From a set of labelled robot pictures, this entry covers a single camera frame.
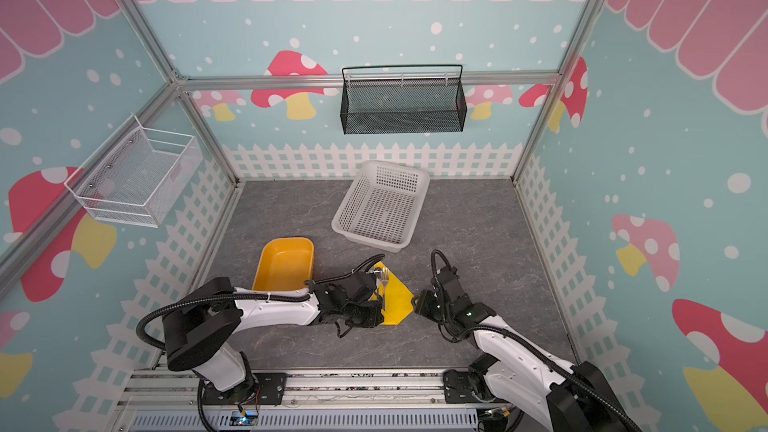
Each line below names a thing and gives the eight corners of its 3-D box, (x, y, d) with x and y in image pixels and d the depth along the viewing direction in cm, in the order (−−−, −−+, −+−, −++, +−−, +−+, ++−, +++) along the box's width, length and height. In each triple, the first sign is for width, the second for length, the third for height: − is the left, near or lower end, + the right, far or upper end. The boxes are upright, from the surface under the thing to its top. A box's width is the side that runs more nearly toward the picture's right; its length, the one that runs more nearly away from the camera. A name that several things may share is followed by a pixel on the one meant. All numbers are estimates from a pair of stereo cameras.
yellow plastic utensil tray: (258, 290, 93) (251, 281, 88) (271, 247, 103) (265, 237, 98) (313, 290, 93) (308, 281, 88) (321, 247, 103) (317, 237, 98)
